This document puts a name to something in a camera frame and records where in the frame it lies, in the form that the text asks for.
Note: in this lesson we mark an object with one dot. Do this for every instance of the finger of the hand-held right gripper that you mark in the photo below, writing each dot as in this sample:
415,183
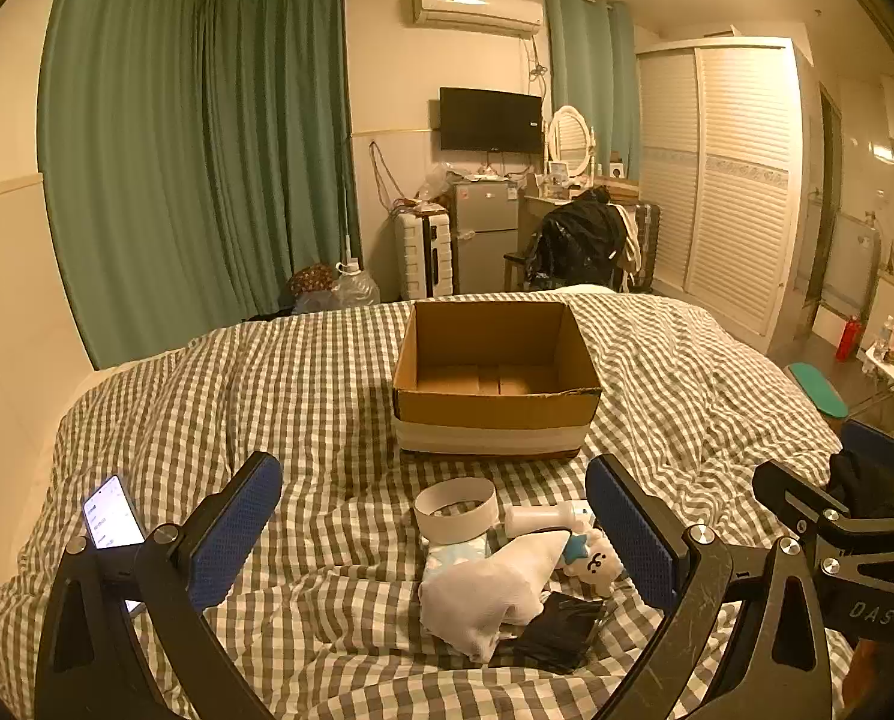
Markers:
792,491
878,441

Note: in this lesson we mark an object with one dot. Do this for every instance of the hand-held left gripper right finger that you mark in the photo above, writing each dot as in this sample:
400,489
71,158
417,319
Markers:
634,532

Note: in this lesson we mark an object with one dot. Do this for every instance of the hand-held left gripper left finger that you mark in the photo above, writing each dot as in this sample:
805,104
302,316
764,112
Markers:
237,532

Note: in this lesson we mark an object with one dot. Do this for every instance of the white plush toy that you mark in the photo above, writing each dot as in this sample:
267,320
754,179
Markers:
593,559

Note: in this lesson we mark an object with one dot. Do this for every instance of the white plastic bottle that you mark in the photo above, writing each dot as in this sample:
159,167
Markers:
537,519

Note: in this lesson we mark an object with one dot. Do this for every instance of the white mesh cloth bag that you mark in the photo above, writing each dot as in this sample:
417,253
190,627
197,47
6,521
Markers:
484,592

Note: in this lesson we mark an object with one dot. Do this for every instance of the white tape roll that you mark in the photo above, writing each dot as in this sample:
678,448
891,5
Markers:
454,529

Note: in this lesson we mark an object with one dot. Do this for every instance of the blue patterned packet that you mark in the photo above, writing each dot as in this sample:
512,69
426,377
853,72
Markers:
454,555

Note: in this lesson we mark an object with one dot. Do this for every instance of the brown cardboard box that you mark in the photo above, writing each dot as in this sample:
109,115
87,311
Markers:
492,420

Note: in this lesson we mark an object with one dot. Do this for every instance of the green padded board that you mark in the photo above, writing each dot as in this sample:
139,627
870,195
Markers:
818,390

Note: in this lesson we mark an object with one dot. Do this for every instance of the small table with bottles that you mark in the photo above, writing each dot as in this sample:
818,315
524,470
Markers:
893,360

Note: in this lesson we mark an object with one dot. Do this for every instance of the red fire extinguisher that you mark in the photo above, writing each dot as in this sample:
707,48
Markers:
849,337

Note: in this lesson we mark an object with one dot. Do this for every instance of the smartphone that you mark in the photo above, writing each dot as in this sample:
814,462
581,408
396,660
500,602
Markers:
109,517

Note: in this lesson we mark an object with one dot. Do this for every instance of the grey checked blanket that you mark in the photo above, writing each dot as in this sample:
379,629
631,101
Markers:
267,390

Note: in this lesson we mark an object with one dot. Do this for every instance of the floral bag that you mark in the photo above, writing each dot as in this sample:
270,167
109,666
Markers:
312,281

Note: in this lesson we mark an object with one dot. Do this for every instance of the clear water jug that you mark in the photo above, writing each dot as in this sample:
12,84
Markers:
353,289

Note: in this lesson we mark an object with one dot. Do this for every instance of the wooden chair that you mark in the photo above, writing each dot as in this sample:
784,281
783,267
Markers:
646,240

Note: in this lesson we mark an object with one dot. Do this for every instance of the white louvred wardrobe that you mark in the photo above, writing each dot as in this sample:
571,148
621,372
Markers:
724,187

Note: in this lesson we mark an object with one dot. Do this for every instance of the black jacket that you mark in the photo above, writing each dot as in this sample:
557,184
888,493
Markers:
574,240

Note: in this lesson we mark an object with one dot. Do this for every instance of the silver small fridge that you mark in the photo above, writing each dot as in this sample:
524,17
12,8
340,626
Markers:
484,240

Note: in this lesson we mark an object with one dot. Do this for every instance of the white suitcase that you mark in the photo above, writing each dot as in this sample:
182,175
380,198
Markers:
421,255

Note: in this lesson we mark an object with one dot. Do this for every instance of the wide green curtain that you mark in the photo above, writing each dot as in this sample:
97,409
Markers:
124,165

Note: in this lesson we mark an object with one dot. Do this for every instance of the white oval mirror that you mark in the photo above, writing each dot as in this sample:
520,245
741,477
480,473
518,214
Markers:
568,139

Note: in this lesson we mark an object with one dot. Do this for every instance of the clear plastic bag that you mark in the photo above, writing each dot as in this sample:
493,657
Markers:
436,184

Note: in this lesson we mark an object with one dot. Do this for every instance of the narrow green curtain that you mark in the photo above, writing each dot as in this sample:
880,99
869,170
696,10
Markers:
589,60

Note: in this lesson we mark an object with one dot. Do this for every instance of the white air conditioner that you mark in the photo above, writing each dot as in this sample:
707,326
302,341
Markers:
473,7

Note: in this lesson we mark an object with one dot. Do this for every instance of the black wall television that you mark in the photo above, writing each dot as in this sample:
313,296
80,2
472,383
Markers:
490,120

